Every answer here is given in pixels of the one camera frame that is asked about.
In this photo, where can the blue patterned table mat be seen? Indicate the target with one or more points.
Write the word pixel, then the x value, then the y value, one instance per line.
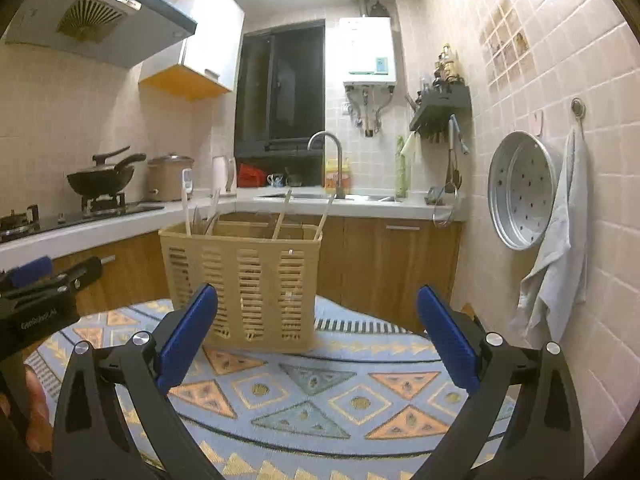
pixel 370 400

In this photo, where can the black wall shelf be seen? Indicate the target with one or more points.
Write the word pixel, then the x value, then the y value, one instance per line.
pixel 432 115

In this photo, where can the person's left hand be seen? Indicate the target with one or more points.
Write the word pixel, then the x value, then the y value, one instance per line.
pixel 38 434

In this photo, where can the patterned mug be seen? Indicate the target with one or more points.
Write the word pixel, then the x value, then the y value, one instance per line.
pixel 276 180

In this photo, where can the red container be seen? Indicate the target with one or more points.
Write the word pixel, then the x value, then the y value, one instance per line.
pixel 251 177

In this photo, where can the wooden chopstick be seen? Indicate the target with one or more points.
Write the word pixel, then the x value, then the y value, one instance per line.
pixel 213 204
pixel 281 216
pixel 185 211
pixel 322 221

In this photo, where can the gas stove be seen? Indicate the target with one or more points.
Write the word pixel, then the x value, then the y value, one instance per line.
pixel 26 223

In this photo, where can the clear spoon dark handle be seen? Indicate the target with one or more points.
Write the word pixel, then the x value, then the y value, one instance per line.
pixel 211 223

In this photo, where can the white water heater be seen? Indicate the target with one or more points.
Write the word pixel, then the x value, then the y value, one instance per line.
pixel 367 52

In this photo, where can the clear spoon grey handle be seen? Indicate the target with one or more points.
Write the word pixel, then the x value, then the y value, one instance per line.
pixel 197 221

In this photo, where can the hanging kitchen utensils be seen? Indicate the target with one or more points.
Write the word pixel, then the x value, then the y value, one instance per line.
pixel 453 180

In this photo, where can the yellow bottle by sink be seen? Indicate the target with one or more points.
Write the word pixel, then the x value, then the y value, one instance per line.
pixel 331 176

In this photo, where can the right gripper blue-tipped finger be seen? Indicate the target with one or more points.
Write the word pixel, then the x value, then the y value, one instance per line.
pixel 28 273

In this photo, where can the white electric kettle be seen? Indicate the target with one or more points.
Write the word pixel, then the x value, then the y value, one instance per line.
pixel 224 175

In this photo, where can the wall hook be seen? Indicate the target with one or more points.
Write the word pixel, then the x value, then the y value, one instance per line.
pixel 578 109

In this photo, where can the black wok with lid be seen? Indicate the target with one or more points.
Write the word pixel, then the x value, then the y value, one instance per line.
pixel 103 178

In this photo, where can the beige slotted utensil basket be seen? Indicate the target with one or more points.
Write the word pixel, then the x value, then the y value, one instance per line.
pixel 265 279

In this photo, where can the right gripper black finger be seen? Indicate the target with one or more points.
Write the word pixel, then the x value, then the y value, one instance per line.
pixel 73 279

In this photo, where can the green bottle brush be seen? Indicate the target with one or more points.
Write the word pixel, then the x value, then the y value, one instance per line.
pixel 401 186

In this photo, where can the grey hanging towel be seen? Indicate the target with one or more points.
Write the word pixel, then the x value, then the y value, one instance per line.
pixel 558 280

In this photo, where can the round metal steamer tray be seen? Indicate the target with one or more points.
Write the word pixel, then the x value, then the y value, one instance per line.
pixel 522 180

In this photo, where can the beige rice cooker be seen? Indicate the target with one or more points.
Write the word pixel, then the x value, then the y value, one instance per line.
pixel 163 183

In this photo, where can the dark window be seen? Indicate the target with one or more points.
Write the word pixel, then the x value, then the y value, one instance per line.
pixel 281 104

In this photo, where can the white wall cabinet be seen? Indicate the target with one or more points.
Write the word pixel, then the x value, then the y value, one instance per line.
pixel 204 65

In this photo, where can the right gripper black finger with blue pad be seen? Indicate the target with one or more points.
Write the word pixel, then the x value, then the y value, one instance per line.
pixel 521 419
pixel 114 419

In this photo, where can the range hood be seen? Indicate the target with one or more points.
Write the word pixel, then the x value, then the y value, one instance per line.
pixel 123 33

